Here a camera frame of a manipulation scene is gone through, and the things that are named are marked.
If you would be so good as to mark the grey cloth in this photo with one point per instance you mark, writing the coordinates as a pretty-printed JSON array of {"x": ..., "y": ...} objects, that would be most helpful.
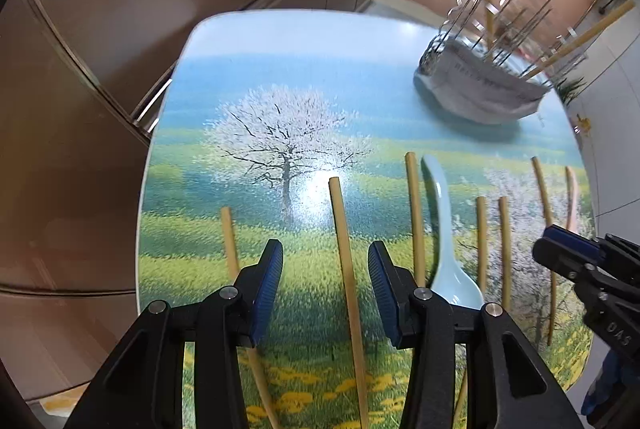
[{"x": 480, "y": 94}]

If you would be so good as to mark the light blue ceramic spoon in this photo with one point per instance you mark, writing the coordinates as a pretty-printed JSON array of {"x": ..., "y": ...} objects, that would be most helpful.
[{"x": 450, "y": 281}]

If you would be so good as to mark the beige floor mat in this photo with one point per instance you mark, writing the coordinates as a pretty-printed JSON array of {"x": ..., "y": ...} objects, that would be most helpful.
[{"x": 62, "y": 401}]

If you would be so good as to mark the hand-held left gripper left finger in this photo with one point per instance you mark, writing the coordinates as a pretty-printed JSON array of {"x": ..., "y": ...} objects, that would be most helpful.
[{"x": 267, "y": 289}]

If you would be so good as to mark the amber cooking oil bottle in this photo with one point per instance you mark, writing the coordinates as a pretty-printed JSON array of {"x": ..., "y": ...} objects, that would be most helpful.
[{"x": 583, "y": 122}]

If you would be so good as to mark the green onions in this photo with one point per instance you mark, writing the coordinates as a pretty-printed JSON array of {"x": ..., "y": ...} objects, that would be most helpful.
[{"x": 570, "y": 90}]

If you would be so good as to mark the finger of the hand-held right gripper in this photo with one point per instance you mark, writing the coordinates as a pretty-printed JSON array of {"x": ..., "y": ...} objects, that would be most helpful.
[
  {"x": 620, "y": 246},
  {"x": 570, "y": 243}
]

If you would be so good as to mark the person's right hand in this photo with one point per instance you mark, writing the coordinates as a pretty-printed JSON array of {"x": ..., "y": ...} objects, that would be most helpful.
[{"x": 612, "y": 379}]

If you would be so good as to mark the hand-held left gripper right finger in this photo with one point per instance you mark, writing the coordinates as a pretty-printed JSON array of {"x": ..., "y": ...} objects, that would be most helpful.
[{"x": 382, "y": 289}]

